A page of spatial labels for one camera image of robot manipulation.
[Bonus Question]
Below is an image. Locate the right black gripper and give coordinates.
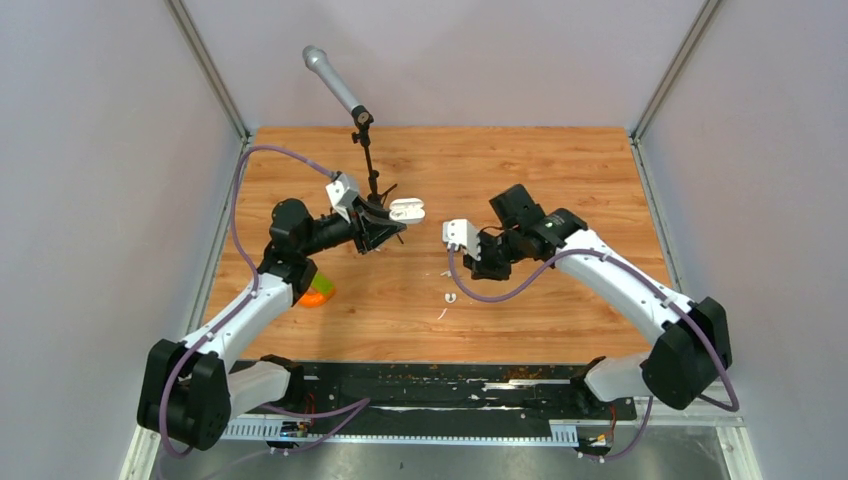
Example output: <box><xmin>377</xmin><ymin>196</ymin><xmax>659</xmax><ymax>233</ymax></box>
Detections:
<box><xmin>462</xmin><ymin>227</ymin><xmax>525</xmax><ymax>281</ymax></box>

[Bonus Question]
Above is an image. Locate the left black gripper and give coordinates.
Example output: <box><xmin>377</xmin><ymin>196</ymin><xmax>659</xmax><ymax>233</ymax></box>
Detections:
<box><xmin>301</xmin><ymin>195</ymin><xmax>407</xmax><ymax>257</ymax></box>

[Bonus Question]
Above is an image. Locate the white earbud charging case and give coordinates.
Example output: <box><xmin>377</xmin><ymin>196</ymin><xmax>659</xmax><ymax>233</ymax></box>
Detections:
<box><xmin>389</xmin><ymin>198</ymin><xmax>426</xmax><ymax>225</ymax></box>

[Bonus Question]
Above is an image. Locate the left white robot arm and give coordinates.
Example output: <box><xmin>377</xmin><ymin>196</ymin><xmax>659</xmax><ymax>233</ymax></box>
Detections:
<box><xmin>137</xmin><ymin>194</ymin><xmax>426</xmax><ymax>458</ymax></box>

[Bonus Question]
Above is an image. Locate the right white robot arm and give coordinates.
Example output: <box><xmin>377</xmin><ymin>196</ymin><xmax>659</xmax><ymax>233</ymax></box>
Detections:
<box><xmin>442</xmin><ymin>184</ymin><xmax>740</xmax><ymax>418</ymax></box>

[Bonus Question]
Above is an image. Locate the green block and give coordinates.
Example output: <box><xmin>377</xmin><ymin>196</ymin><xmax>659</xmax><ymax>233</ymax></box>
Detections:
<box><xmin>310</xmin><ymin>272</ymin><xmax>336</xmax><ymax>297</ymax></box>

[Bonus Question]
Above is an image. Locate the black tripod microphone stand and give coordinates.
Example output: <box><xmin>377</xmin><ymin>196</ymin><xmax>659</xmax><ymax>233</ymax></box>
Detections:
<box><xmin>351</xmin><ymin>105</ymin><xmax>397</xmax><ymax>207</ymax></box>

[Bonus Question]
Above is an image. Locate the grey microphone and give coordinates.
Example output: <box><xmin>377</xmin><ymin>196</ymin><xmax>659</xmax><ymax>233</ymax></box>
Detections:
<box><xmin>302</xmin><ymin>45</ymin><xmax>366</xmax><ymax>122</ymax></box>

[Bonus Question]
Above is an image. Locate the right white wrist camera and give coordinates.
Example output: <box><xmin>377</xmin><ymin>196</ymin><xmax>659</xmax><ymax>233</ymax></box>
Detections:
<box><xmin>441</xmin><ymin>219</ymin><xmax>481</xmax><ymax>260</ymax></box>

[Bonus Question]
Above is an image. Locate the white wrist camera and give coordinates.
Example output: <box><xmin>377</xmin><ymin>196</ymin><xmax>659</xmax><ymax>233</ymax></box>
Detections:
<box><xmin>325</xmin><ymin>172</ymin><xmax>360</xmax><ymax>223</ymax></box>
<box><xmin>441</xmin><ymin>219</ymin><xmax>481</xmax><ymax>260</ymax></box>

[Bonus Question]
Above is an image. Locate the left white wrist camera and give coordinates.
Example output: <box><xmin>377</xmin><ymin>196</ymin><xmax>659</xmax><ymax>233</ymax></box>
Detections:
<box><xmin>325</xmin><ymin>172</ymin><xmax>360</xmax><ymax>223</ymax></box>

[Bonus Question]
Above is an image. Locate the orange ring toy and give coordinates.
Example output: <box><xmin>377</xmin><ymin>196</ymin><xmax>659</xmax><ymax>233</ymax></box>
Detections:
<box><xmin>297</xmin><ymin>289</ymin><xmax>336</xmax><ymax>308</ymax></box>

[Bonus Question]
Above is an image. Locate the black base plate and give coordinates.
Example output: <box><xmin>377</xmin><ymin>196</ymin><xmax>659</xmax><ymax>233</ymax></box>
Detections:
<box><xmin>225</xmin><ymin>359</ymin><xmax>641</xmax><ymax>440</ymax></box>

